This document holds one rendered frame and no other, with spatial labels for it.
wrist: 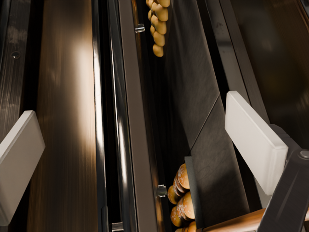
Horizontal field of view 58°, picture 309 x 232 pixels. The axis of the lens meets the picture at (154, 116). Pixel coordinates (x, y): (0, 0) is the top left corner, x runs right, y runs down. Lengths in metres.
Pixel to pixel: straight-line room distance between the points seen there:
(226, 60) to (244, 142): 0.53
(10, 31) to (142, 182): 0.52
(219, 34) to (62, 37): 0.38
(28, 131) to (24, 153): 0.02
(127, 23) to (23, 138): 0.38
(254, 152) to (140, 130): 0.27
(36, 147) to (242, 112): 0.13
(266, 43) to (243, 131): 0.62
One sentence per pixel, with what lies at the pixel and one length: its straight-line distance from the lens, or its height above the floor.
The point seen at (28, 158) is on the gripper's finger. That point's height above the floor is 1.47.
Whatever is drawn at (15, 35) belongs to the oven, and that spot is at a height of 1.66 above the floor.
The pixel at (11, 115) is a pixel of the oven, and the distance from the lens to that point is 0.64.
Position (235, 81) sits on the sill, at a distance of 0.67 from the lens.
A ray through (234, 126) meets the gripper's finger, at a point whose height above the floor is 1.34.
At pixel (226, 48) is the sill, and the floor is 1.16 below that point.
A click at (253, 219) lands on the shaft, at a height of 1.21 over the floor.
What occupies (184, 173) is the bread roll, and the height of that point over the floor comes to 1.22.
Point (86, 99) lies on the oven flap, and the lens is 0.60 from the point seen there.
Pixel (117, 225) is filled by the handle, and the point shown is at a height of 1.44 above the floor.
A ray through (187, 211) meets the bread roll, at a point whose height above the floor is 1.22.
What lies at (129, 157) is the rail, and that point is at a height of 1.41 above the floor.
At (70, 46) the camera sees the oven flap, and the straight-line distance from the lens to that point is 0.70.
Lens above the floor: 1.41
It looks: 6 degrees down
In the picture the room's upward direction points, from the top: 95 degrees counter-clockwise
